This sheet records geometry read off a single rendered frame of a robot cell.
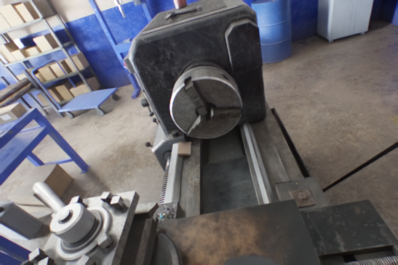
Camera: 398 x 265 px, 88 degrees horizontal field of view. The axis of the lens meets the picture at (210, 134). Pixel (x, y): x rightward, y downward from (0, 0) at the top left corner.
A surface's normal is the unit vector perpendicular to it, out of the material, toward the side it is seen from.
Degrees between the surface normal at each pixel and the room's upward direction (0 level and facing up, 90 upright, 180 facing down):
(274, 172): 0
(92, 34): 90
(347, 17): 90
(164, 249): 0
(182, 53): 90
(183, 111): 90
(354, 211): 0
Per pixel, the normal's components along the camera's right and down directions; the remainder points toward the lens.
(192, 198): -0.25, -0.75
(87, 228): 0.88, 0.08
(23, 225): 0.95, -0.07
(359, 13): 0.04, 0.62
